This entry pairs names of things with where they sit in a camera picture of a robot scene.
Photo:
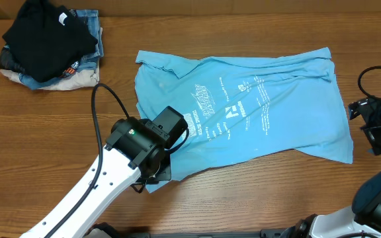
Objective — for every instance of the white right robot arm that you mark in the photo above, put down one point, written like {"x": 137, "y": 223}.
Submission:
{"x": 363, "y": 217}

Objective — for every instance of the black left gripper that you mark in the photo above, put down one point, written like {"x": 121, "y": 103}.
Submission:
{"x": 165, "y": 172}

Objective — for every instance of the light blue t-shirt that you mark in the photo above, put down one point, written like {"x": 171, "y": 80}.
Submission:
{"x": 238, "y": 109}

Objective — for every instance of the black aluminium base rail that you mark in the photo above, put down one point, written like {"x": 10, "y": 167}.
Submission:
{"x": 264, "y": 233}

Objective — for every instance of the dark folded printed garment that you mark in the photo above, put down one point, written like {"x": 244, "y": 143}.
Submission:
{"x": 9, "y": 62}

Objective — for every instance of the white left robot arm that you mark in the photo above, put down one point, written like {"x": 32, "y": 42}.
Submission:
{"x": 136, "y": 153}

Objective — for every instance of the folded beige garment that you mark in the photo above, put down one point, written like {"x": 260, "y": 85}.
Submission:
{"x": 13, "y": 76}

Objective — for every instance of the black folded t-shirt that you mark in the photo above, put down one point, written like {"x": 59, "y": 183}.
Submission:
{"x": 46, "y": 39}

